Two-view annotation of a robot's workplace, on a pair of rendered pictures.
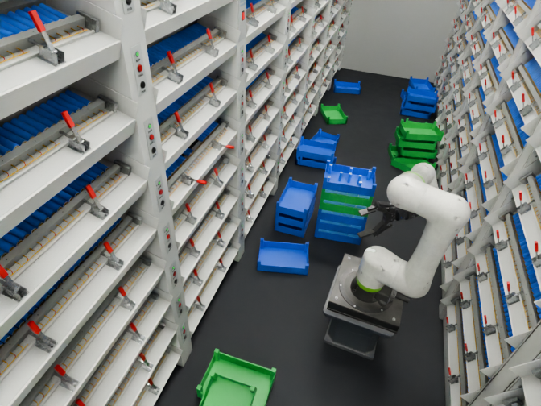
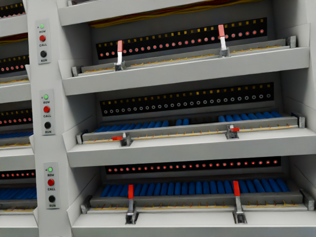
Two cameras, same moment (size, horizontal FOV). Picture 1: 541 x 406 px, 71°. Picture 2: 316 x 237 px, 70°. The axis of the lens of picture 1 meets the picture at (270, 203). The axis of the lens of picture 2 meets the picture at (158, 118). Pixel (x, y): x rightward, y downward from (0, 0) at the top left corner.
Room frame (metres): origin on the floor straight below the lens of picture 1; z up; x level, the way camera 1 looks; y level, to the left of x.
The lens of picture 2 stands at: (1.17, -0.29, 0.93)
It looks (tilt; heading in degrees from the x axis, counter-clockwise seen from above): 3 degrees up; 84
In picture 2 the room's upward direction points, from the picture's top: 5 degrees counter-clockwise
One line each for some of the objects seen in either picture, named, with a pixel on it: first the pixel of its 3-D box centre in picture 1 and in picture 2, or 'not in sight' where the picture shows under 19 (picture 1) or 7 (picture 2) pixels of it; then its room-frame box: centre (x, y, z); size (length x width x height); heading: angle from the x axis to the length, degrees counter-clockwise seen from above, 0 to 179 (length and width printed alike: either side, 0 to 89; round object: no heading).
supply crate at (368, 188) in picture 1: (349, 177); not in sight; (1.90, -0.47, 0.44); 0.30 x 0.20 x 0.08; 80
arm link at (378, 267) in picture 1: (377, 269); not in sight; (1.13, -0.49, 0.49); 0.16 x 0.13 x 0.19; 59
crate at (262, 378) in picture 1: (237, 383); not in sight; (0.81, 0.10, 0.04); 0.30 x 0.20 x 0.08; 74
